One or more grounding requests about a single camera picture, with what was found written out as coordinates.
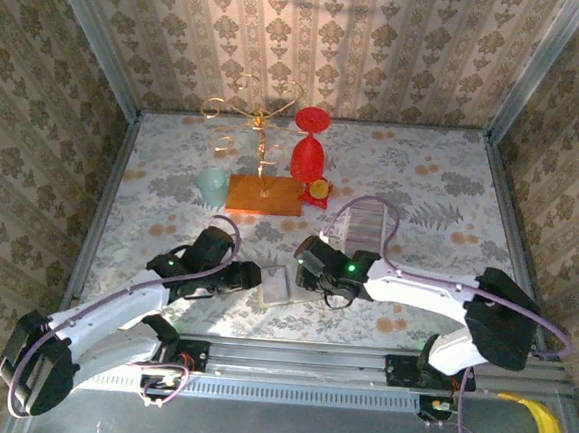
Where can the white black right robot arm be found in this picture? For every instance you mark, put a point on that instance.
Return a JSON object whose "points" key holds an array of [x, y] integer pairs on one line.
{"points": [[497, 318]]}

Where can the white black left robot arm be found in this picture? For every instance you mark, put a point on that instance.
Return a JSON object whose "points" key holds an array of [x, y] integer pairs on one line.
{"points": [[106, 312]]}

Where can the aluminium frame side rail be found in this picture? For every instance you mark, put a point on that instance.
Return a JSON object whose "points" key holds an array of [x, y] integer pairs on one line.
{"points": [[100, 211], [514, 219]]}

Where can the pale green cup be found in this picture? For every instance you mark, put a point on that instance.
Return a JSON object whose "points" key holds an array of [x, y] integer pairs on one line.
{"points": [[212, 183]]}

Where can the red goblet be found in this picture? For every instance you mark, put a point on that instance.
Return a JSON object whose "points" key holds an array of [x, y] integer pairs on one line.
{"points": [[308, 160]]}

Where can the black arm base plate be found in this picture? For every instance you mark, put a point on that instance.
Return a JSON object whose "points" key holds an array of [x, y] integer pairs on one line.
{"points": [[193, 357], [403, 371]]}

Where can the red yellow snack packet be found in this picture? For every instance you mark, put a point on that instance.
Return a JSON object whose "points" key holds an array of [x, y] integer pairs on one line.
{"points": [[316, 191]]}

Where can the aluminium frame post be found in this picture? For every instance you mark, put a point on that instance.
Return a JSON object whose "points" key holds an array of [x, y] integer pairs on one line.
{"points": [[97, 36], [536, 70]]}

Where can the small controller board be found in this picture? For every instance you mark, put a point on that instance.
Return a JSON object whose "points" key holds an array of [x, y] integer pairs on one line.
{"points": [[437, 409], [161, 384]]}

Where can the pinkish grey credit card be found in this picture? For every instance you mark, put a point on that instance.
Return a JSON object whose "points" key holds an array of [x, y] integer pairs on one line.
{"points": [[278, 286]]}

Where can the floral fern print table cover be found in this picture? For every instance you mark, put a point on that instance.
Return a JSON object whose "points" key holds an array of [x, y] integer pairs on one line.
{"points": [[447, 189]]}

